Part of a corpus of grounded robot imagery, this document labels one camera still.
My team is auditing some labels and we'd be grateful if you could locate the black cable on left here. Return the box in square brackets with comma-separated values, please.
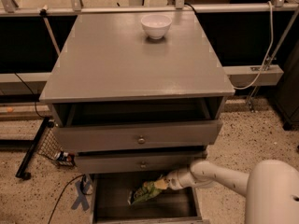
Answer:
[12, 72, 48, 119]

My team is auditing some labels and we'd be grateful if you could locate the middle grey drawer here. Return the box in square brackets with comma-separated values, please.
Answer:
[75, 150, 207, 174]

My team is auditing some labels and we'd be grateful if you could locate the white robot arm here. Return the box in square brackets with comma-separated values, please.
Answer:
[154, 160, 299, 224]

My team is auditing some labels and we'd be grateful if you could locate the green jalapeno chip bag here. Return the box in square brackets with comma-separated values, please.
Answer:
[127, 181, 163, 205]

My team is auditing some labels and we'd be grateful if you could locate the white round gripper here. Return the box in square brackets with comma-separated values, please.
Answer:
[154, 167, 195, 190]

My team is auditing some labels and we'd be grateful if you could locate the top grey drawer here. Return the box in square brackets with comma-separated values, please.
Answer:
[54, 120, 222, 153]

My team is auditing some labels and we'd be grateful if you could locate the grey drawer cabinet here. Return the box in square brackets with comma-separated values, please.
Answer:
[38, 11, 235, 224]

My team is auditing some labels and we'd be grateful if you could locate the black wire mesh basket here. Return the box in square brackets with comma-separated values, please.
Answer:
[15, 118, 75, 180]

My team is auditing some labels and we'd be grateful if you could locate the white hanging cable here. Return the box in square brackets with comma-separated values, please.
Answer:
[231, 1, 276, 91]

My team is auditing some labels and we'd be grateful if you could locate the black floor cable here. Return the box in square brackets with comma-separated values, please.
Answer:
[46, 173, 93, 224]

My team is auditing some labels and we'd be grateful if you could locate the metal frame rail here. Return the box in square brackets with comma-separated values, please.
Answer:
[0, 0, 299, 17]

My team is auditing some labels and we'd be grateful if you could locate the small can in basket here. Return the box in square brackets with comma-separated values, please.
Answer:
[54, 151, 74, 165]

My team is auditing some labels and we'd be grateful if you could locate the white ceramic bowl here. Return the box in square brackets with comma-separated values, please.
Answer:
[141, 14, 172, 39]

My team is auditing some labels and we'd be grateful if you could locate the bottom grey open drawer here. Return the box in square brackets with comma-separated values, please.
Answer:
[92, 171, 209, 224]

